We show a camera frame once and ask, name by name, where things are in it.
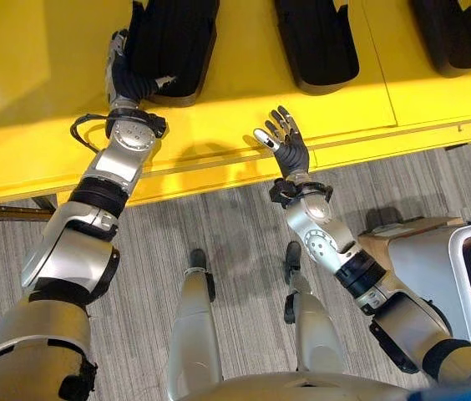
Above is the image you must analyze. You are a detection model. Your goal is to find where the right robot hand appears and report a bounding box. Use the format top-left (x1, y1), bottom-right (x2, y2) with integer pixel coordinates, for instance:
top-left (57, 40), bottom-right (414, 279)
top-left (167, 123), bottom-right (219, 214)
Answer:
top-left (253, 104), bottom-right (311, 177)

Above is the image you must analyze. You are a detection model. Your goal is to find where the blue fabric piece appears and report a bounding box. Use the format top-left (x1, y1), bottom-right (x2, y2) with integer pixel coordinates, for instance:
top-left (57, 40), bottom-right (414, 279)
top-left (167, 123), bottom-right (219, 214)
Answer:
top-left (405, 374), bottom-right (471, 401)

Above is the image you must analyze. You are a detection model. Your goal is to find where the dark metal shelf frame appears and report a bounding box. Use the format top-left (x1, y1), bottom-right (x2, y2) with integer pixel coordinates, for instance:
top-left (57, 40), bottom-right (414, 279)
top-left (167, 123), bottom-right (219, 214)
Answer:
top-left (0, 192), bottom-right (59, 222)

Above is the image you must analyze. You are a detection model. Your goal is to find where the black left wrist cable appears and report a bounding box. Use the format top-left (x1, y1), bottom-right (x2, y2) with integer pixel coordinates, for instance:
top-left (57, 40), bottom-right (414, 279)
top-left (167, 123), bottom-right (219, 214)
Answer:
top-left (69, 112), bottom-right (114, 155)

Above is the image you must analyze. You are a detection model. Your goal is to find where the silver robot torso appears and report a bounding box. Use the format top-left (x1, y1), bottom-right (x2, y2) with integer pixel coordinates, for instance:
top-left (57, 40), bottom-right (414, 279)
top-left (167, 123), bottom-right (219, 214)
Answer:
top-left (175, 370), bottom-right (413, 401)

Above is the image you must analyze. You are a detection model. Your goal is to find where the silver left robot leg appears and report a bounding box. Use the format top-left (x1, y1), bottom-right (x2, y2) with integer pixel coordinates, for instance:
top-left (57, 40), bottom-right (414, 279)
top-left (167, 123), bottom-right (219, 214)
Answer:
top-left (166, 247), bottom-right (225, 400)

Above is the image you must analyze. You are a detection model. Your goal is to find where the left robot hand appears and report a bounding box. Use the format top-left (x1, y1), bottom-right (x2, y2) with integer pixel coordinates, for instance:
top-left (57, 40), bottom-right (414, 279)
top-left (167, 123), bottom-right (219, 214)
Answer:
top-left (104, 28), bottom-right (178, 111)

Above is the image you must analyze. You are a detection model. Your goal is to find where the white plastic box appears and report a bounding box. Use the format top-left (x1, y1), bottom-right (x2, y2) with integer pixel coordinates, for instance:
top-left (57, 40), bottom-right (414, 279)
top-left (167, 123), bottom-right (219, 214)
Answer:
top-left (387, 216), bottom-right (471, 348)

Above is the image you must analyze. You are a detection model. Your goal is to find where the brown cardboard box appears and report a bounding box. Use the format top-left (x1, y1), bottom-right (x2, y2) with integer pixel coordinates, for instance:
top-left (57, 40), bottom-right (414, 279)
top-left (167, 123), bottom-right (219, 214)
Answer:
top-left (357, 216), bottom-right (471, 338)

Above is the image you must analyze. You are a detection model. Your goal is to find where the silver robot leg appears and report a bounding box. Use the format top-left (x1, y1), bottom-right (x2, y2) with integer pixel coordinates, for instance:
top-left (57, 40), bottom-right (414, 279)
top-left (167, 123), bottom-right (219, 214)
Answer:
top-left (283, 241), bottom-right (346, 375)
top-left (166, 247), bottom-right (225, 400)

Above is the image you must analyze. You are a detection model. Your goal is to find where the silver right robot leg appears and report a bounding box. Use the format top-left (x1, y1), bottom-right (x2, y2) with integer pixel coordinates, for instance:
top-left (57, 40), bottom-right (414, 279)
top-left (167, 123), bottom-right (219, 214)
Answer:
top-left (283, 241), bottom-right (346, 375)

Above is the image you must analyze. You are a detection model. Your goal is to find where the yellow shelf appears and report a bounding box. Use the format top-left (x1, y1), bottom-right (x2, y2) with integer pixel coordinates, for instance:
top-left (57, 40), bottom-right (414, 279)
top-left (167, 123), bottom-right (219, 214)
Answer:
top-left (0, 0), bottom-right (471, 210)

